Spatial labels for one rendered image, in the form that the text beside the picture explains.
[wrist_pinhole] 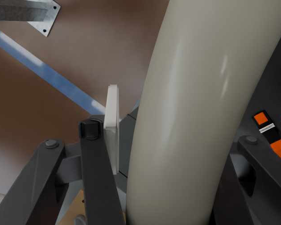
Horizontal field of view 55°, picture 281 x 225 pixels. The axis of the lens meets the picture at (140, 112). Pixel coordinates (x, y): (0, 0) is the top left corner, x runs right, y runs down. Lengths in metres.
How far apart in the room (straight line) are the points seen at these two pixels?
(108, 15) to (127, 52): 0.22
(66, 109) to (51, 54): 0.34
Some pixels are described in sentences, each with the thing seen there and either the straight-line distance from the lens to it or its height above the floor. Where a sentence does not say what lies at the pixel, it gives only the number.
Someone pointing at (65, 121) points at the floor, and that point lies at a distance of 1.79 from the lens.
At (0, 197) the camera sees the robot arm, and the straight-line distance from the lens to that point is 0.75.
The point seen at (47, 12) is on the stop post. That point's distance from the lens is 1.71.
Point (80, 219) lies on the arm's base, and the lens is 0.82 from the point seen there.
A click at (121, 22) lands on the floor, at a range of 1.50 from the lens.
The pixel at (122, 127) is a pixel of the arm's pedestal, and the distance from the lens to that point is 1.01.
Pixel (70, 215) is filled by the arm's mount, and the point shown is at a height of 0.83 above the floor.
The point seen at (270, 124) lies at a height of 0.04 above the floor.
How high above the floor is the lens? 1.39
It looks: 65 degrees down
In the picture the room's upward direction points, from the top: 133 degrees counter-clockwise
